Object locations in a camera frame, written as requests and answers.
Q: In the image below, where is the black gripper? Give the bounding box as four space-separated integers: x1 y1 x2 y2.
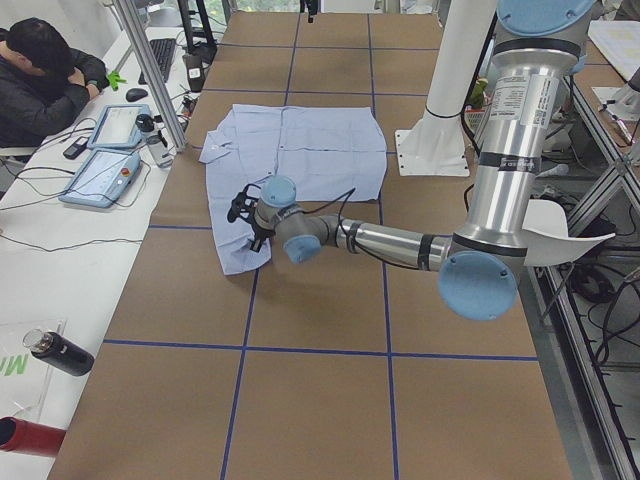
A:
250 223 275 252

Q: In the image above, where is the light blue striped shirt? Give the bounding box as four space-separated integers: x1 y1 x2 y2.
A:
199 104 387 275

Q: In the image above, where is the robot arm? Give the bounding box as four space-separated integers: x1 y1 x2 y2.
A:
248 1 598 321

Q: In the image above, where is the brown paper table mat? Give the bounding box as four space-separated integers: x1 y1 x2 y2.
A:
50 12 571 479

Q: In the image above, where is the black keyboard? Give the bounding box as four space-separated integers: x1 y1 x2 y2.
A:
149 38 176 82

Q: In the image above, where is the clear water bottle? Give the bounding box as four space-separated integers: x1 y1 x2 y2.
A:
135 113 173 168

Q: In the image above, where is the lower blue teach pendant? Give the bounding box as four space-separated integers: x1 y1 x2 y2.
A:
58 149 141 208

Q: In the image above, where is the blue teach pendant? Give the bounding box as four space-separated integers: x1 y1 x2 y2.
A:
87 104 151 150
58 149 141 208

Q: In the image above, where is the upper blue teach pendant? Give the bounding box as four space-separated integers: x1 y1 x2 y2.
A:
87 104 151 150

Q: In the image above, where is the black computer mouse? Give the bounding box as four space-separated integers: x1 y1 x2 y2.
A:
125 88 148 103

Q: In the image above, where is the black smartphone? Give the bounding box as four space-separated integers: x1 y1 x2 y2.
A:
62 137 89 160

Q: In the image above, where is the green plastic toy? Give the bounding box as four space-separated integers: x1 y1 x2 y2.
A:
106 70 127 91

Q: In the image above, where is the black thermos bottle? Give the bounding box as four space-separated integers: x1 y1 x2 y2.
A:
23 329 94 377

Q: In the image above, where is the person in black jacket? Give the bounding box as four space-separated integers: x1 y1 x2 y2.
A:
1 18 109 148

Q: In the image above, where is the red cylinder bottle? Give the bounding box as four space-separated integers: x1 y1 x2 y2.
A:
1 417 66 457

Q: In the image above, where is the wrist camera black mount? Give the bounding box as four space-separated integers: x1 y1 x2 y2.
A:
227 183 261 224

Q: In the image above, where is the aluminium frame post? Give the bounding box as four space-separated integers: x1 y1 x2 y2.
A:
113 0 186 153

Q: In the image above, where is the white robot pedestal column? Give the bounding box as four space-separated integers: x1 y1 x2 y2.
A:
395 0 498 177

